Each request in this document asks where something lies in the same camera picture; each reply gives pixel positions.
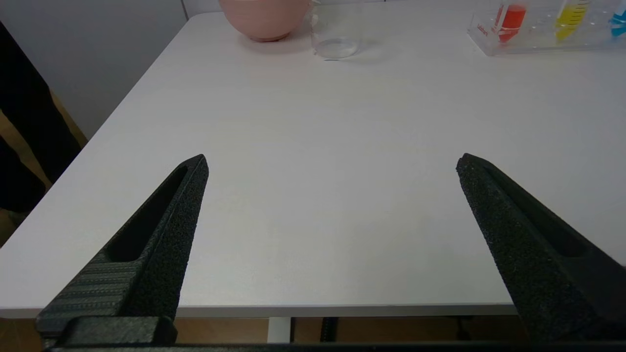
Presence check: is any test tube with yellow pigment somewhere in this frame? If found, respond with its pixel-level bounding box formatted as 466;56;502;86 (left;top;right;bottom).
555;0;592;42

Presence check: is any clear glass beaker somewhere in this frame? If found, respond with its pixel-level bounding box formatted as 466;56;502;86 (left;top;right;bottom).
310;0;365;61

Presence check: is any test tube with red pigment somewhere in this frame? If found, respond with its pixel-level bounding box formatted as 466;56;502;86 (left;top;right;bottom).
492;0;529;44

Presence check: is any black stand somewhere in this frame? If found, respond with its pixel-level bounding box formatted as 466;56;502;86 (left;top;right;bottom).
0;22;82;214

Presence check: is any clear plastic test tube rack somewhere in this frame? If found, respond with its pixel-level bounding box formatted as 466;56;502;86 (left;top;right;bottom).
467;0;626;56

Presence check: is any test tube with blue pigment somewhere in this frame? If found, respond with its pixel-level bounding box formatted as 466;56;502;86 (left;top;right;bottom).
609;0;626;39

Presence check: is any white table leg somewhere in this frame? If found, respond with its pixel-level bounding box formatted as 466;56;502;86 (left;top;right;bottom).
267;317;293;344

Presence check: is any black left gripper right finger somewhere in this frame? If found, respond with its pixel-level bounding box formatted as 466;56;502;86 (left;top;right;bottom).
456;153;626;344

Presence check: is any pink bowl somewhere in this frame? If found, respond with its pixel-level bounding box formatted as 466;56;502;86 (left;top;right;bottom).
219;0;312;43

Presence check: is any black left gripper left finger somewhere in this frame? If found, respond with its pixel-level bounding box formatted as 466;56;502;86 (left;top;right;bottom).
36;154;210;344

